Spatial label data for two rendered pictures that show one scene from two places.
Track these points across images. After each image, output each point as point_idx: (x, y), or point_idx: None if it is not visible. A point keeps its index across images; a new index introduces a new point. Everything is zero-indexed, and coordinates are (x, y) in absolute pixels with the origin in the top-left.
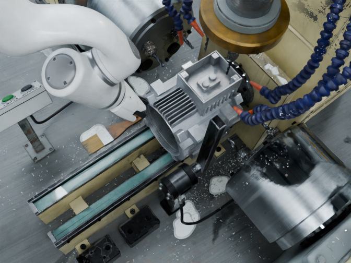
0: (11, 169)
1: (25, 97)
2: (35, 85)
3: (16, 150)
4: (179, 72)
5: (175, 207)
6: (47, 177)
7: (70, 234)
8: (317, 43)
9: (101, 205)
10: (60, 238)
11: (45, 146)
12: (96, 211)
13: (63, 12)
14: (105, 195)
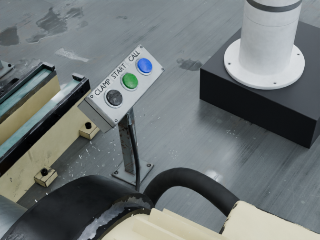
0: (150, 140)
1: (103, 79)
2: (103, 103)
3: (158, 158)
4: None
5: None
6: (105, 147)
7: (30, 71)
8: None
9: (8, 102)
10: (42, 70)
11: (125, 173)
12: (12, 96)
13: None
14: (6, 110)
